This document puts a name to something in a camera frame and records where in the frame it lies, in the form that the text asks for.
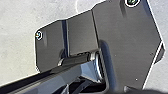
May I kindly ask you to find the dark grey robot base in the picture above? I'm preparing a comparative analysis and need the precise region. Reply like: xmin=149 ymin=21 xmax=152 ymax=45
xmin=34 ymin=0 xmax=165 ymax=91

